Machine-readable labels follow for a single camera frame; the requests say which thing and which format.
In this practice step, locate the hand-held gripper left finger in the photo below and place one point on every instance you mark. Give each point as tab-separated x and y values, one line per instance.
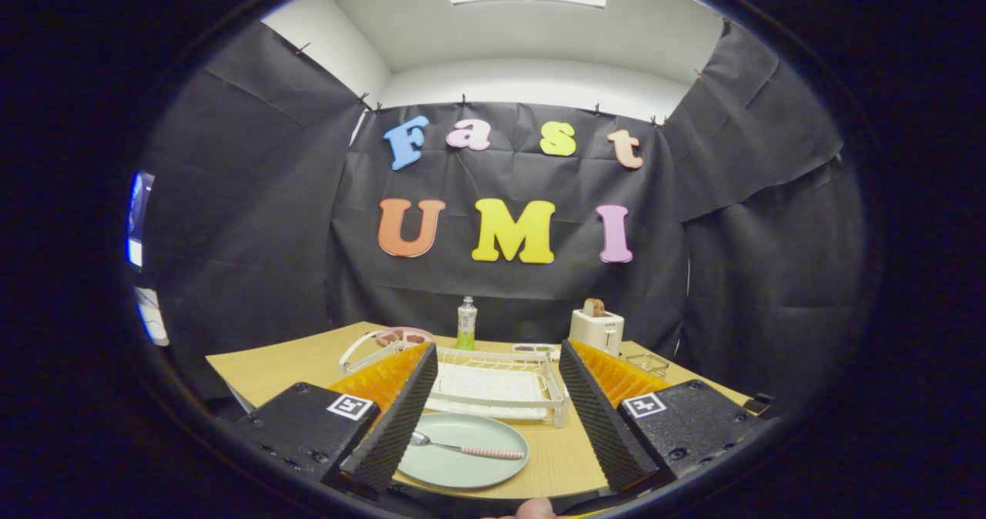
397	426

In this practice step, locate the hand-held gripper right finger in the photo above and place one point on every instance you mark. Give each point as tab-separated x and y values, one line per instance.
601	426

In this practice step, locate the light green plate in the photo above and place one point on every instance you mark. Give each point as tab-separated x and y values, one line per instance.
462	469

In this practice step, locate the pink plate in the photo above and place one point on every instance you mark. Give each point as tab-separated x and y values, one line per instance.
404	331

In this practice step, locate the white toaster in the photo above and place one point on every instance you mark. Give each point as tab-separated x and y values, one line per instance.
597	330

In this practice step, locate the white divided food tray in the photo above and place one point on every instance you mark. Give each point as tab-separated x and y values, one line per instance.
531	348

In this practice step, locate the brown toast slice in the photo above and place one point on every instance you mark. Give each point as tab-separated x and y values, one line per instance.
593	308

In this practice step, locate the clear bottle with green drink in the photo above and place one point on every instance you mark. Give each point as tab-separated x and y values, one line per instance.
466	323

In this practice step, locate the small black block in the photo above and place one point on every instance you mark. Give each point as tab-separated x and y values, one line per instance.
759	405

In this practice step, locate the black backdrop cloth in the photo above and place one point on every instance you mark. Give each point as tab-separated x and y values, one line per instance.
254	234

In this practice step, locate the white device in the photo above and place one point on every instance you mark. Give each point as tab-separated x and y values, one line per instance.
152	317

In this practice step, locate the bright computer screen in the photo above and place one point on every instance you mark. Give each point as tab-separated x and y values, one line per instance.
139	219

